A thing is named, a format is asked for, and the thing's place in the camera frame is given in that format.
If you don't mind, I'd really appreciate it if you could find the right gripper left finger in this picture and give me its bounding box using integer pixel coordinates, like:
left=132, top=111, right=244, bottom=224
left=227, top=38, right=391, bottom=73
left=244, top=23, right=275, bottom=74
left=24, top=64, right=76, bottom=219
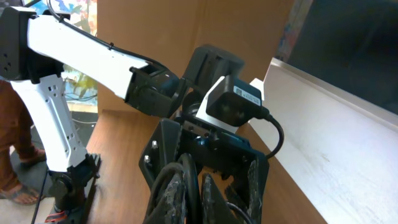
left=146, top=169, right=187, bottom=224

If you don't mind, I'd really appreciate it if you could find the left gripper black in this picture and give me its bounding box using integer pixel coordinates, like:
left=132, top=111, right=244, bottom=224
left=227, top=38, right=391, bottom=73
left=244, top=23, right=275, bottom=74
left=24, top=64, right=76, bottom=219
left=139, top=118, right=269, bottom=223

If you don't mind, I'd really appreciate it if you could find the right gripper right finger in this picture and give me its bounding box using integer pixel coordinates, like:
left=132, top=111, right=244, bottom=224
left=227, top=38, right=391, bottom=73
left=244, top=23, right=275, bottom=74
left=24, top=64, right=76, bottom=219
left=201, top=173, right=239, bottom=224

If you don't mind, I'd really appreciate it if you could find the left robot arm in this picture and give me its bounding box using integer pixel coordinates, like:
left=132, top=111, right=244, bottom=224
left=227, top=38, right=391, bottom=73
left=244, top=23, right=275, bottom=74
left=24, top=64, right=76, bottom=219
left=1, top=6, right=272, bottom=223

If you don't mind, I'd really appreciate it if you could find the brown wooden side panel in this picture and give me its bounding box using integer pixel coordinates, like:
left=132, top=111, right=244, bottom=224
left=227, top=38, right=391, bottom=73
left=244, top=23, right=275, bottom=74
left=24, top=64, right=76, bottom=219
left=96, top=0, right=295, bottom=116

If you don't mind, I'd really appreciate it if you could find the person in brown trousers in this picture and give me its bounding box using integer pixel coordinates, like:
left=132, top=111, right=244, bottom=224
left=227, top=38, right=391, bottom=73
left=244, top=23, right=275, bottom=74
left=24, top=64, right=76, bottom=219
left=1, top=80, right=46, bottom=205

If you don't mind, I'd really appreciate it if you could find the dark window pane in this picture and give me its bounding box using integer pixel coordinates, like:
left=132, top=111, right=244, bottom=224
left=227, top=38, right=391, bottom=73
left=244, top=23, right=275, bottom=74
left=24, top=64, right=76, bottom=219
left=287, top=0, right=397, bottom=113

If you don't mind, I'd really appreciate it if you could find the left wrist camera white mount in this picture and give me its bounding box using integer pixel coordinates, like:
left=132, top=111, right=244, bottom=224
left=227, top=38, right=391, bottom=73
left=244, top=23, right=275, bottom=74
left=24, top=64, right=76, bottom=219
left=196, top=75, right=270, bottom=133

